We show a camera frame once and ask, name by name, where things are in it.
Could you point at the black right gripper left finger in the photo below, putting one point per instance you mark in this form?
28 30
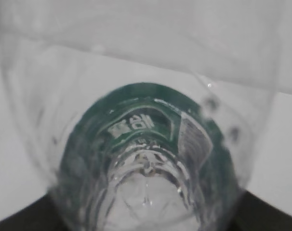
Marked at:
41 215

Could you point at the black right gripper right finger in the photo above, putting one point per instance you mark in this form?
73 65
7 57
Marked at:
254 214

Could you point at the clear water bottle green label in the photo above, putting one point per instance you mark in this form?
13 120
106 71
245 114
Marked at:
141 115

